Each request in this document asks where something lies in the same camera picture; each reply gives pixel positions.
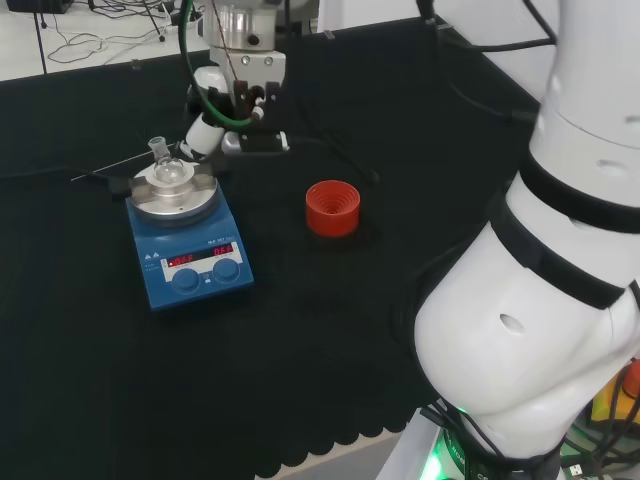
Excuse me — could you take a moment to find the black bench cloth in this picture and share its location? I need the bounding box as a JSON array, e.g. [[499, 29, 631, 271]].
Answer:
[[0, 14, 551, 480]]

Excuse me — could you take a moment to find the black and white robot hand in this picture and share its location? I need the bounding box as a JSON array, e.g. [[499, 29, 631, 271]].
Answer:
[[181, 47, 292, 159]]

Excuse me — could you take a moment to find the heater with blue base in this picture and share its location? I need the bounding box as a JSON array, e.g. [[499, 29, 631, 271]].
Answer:
[[107, 155, 256, 314]]

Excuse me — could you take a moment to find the black heater cable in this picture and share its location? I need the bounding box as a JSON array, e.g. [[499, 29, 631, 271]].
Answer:
[[0, 164, 114, 184]]

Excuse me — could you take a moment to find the clear glass round-bottom flask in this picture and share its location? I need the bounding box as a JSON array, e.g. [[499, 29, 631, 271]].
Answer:
[[148, 135, 189, 186]]

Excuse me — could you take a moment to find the green cable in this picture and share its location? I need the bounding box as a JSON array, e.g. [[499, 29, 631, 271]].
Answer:
[[179, 0, 254, 128]]

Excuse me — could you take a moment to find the dark tripod leg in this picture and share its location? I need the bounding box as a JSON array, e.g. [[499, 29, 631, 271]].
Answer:
[[33, 9, 50, 76]]

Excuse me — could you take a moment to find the black box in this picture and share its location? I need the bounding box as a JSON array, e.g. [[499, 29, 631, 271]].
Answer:
[[6, 0, 74, 16]]

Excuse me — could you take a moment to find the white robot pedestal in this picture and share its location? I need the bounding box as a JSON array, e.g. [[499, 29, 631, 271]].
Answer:
[[373, 405, 447, 480]]

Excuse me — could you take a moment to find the thin glass rod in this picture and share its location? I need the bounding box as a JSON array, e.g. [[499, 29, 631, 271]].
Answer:
[[71, 152, 157, 182]]

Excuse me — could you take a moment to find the red ribbed flask ring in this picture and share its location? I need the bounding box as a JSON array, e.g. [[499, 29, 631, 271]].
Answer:
[[305, 181, 362, 237]]

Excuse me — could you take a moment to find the white power strip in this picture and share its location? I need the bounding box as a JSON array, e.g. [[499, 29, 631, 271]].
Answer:
[[163, 10, 201, 34]]

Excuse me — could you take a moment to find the yellow stop button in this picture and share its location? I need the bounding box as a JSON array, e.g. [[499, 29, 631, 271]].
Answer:
[[592, 358, 640, 427]]

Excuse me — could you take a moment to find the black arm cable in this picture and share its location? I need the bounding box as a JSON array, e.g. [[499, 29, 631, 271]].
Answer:
[[416, 0, 559, 53]]

